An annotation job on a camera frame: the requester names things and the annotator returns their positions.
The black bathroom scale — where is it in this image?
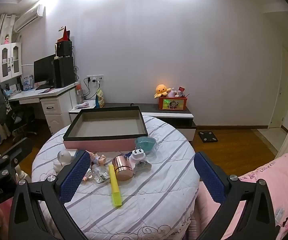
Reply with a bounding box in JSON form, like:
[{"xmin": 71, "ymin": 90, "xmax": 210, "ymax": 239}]
[{"xmin": 198, "ymin": 131, "xmax": 218, "ymax": 143}]

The black office chair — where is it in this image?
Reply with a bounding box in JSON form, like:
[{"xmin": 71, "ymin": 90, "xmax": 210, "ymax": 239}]
[{"xmin": 0, "ymin": 82, "xmax": 38, "ymax": 138}]

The small baby doll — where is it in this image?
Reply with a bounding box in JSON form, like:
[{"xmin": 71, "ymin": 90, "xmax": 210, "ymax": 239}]
[{"xmin": 89, "ymin": 151, "xmax": 107, "ymax": 167}]

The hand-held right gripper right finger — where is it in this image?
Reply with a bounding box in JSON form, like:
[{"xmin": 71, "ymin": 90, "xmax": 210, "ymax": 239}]
[{"xmin": 193, "ymin": 151, "xmax": 277, "ymax": 240}]

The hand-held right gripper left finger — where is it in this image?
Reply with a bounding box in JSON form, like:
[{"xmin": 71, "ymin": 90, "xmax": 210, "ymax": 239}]
[{"xmin": 8, "ymin": 150, "xmax": 92, "ymax": 240}]

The grey and white small ornament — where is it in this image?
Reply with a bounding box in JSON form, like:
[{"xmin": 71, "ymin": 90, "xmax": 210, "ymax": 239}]
[{"xmin": 133, "ymin": 161, "xmax": 152, "ymax": 173}]

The rose gold metal cup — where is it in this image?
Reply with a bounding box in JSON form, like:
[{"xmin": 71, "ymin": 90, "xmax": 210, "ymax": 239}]
[{"xmin": 112, "ymin": 155, "xmax": 134, "ymax": 181}]

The white plug adapter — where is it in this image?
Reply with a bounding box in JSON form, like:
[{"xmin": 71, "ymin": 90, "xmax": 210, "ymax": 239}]
[{"xmin": 130, "ymin": 149, "xmax": 147, "ymax": 165}]

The red triangular ornament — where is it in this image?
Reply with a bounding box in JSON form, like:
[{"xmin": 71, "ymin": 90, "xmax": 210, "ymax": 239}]
[{"xmin": 58, "ymin": 26, "xmax": 71, "ymax": 42}]

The red printed toy box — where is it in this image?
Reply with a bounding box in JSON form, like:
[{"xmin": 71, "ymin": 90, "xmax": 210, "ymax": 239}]
[{"xmin": 158, "ymin": 96, "xmax": 187, "ymax": 111}]

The small white side cabinet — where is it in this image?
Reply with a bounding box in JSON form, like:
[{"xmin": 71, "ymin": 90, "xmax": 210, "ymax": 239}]
[{"xmin": 69, "ymin": 100, "xmax": 97, "ymax": 124}]

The yellow highlighter pen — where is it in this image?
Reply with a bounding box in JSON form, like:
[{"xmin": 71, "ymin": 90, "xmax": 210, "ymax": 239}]
[{"xmin": 108, "ymin": 164, "xmax": 123, "ymax": 208}]

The teal transparent bowl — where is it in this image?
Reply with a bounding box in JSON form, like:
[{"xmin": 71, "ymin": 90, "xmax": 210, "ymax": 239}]
[{"xmin": 134, "ymin": 136, "xmax": 159, "ymax": 155}]

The black and white low cabinet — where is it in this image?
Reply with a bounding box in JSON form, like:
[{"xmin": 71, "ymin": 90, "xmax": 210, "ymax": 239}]
[{"xmin": 96, "ymin": 102, "xmax": 197, "ymax": 142}]

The white glass-door wall cabinet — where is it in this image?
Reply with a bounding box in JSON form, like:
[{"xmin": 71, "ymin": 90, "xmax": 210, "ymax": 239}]
[{"xmin": 0, "ymin": 42, "xmax": 23, "ymax": 82}]

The pink printed blanket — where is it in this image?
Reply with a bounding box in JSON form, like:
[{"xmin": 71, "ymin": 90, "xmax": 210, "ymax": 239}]
[{"xmin": 195, "ymin": 152, "xmax": 288, "ymax": 240}]

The water bottle with red cap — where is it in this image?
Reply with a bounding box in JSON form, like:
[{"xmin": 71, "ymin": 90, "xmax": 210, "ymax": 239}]
[{"xmin": 76, "ymin": 82, "xmax": 84, "ymax": 104}]

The white desk with drawers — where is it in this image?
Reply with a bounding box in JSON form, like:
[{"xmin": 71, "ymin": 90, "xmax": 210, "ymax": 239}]
[{"xmin": 9, "ymin": 81, "xmax": 81, "ymax": 135}]

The white wall outlet strip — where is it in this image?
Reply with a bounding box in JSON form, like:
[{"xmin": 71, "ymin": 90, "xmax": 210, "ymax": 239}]
[{"xmin": 86, "ymin": 75, "xmax": 104, "ymax": 83}]

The white plush toy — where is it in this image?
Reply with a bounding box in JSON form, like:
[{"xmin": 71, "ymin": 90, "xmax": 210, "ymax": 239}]
[{"xmin": 54, "ymin": 149, "xmax": 72, "ymax": 173}]

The black computer monitor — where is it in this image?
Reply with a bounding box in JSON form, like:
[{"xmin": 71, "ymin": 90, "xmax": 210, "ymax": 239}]
[{"xmin": 33, "ymin": 54, "xmax": 57, "ymax": 88}]

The black computer tower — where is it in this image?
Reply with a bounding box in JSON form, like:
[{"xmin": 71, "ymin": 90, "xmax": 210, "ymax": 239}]
[{"xmin": 54, "ymin": 56, "xmax": 75, "ymax": 88}]

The blue and white box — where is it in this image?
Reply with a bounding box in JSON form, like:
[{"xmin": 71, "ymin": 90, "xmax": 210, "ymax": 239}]
[{"xmin": 22, "ymin": 74, "xmax": 34, "ymax": 90}]

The black speaker box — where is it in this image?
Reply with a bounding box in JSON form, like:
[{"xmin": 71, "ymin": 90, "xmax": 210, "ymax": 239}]
[{"xmin": 57, "ymin": 41, "xmax": 73, "ymax": 57}]

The orange octopus plush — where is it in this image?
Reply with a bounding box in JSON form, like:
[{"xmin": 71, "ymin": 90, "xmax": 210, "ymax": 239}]
[{"xmin": 154, "ymin": 84, "xmax": 172, "ymax": 98}]

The white air conditioner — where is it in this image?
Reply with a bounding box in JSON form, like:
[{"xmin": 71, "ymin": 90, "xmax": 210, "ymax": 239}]
[{"xmin": 13, "ymin": 5, "xmax": 45, "ymax": 33}]

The black and pink shallow box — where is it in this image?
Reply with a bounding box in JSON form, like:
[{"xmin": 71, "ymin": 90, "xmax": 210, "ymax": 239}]
[{"xmin": 63, "ymin": 106, "xmax": 148, "ymax": 152}]

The clear plastic item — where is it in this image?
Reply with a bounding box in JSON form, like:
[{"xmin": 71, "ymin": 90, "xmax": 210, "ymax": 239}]
[{"xmin": 84, "ymin": 166, "xmax": 109, "ymax": 184}]

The blue and yellow snack bag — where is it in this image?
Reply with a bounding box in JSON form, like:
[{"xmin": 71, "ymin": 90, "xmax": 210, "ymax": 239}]
[{"xmin": 95, "ymin": 89, "xmax": 106, "ymax": 107}]

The black power cable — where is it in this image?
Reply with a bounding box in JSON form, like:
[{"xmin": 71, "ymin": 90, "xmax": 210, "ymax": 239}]
[{"xmin": 83, "ymin": 77, "xmax": 100, "ymax": 101}]

